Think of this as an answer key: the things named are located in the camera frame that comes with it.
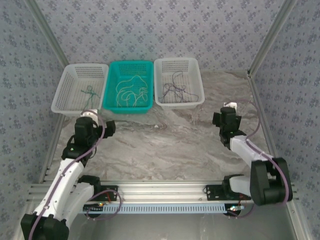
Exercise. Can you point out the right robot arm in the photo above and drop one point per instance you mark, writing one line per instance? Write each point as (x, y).
(265, 175)

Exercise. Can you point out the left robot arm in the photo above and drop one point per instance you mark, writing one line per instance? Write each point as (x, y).
(62, 190)

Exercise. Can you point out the white perforated plastic basket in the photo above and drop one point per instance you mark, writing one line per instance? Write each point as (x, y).
(70, 85)
(180, 62)

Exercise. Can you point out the small circuit board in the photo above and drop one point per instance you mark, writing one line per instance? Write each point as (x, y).
(235, 208)
(92, 208)

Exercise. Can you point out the teal perforated plastic basket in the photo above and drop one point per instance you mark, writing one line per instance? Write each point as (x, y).
(125, 67)

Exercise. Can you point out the aluminium frame side rail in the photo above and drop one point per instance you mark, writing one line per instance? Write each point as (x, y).
(51, 150)
(254, 87)

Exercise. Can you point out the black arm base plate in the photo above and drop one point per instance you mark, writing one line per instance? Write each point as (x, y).
(212, 192)
(110, 190)

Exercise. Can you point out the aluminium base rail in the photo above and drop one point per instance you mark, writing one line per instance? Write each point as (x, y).
(160, 190)

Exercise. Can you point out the aluminium frame corner post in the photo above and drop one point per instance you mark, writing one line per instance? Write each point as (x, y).
(47, 32)
(272, 35)

